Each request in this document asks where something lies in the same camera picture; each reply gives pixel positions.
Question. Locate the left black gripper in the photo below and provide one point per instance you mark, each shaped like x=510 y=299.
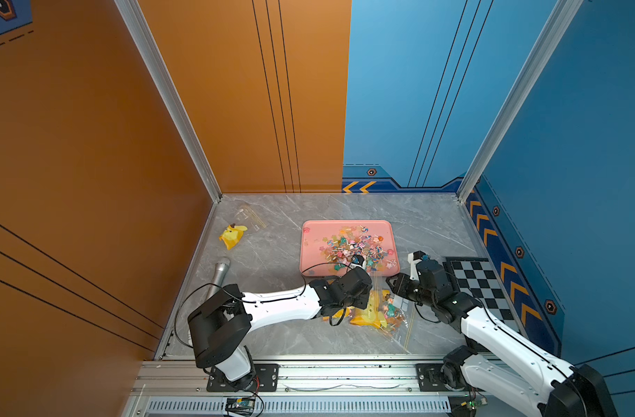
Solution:
x=364 y=298

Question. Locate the green circuit board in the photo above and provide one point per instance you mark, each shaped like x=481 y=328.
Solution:
x=461 y=407
x=240 y=406

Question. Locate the pink plastic tray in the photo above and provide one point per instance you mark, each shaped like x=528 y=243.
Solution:
x=327 y=247

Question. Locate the black white checkerboard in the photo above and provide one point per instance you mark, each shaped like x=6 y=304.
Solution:
x=476 y=276

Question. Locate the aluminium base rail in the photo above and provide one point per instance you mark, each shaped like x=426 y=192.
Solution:
x=374 y=386

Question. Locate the clear ziploc bag with candies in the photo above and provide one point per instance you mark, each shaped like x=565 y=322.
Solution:
x=245 y=221

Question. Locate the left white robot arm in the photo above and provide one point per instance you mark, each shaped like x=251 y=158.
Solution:
x=220 y=324

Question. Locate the silver microphone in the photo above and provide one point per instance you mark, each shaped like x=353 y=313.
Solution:
x=220 y=271

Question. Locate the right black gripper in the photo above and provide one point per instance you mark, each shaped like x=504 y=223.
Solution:
x=398 y=283

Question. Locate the left green circuit board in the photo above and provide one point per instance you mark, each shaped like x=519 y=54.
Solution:
x=240 y=406

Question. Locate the right green circuit board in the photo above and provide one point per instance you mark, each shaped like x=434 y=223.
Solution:
x=461 y=407

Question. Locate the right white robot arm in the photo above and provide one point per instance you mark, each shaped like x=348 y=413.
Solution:
x=532 y=380

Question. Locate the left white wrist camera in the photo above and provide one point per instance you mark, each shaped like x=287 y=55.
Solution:
x=358 y=261

